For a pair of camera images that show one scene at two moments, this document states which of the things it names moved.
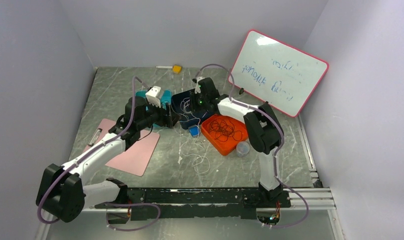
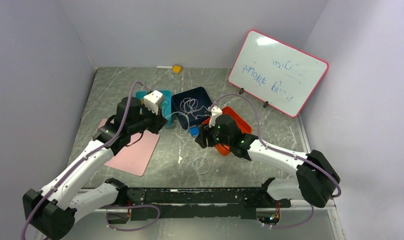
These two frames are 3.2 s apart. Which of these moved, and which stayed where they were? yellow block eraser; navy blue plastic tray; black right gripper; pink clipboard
Moved: black right gripper
Stayed: navy blue plastic tray; pink clipboard; yellow block eraser
